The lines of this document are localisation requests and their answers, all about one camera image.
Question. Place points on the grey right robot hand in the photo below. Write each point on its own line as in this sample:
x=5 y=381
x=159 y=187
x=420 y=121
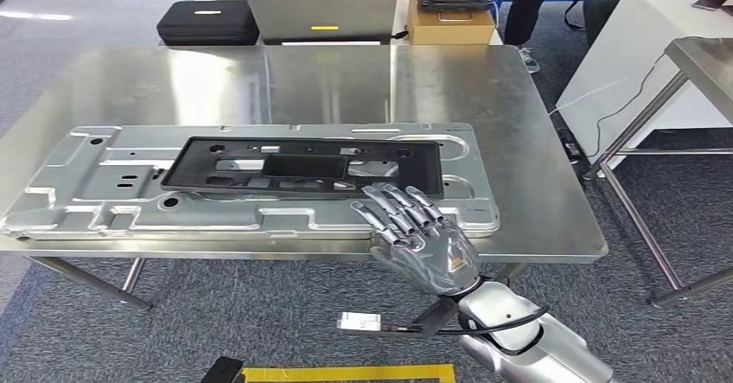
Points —
x=435 y=260

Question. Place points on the black plastic panel part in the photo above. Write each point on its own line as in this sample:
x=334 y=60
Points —
x=303 y=167

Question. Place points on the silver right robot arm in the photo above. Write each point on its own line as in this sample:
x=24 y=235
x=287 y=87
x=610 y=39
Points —
x=532 y=352

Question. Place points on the stainless steel workbench table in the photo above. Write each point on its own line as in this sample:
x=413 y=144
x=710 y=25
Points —
x=458 y=94

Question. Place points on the yellow floor tape square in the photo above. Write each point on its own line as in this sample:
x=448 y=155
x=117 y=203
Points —
x=343 y=373

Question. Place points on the black power adapter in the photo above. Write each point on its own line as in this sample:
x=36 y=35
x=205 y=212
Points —
x=571 y=148

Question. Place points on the brown cardboard box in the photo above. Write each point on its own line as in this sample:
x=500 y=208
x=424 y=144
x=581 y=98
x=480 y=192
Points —
x=449 y=31

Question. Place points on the person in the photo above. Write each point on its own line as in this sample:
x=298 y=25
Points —
x=529 y=8
x=601 y=8

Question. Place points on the silver laptop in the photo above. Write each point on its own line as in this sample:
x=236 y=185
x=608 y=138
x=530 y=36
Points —
x=320 y=14

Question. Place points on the white cabinet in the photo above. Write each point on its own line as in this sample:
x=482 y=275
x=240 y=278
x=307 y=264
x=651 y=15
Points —
x=630 y=37

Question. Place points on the black zip case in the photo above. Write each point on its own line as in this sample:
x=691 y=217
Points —
x=206 y=25

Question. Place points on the stamped silver metal panel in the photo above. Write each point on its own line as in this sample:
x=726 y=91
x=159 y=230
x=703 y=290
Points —
x=86 y=197

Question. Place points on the dark smartphone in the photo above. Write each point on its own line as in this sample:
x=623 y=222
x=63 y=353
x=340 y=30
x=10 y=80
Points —
x=711 y=1

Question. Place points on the black right wrist camera bracket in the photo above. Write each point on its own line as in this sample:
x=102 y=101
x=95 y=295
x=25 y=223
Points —
x=435 y=314

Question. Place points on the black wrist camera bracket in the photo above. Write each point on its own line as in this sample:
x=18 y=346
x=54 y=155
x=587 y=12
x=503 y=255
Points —
x=220 y=372
x=435 y=314

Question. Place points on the black left wrist camera bracket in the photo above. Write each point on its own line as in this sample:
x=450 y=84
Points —
x=220 y=372

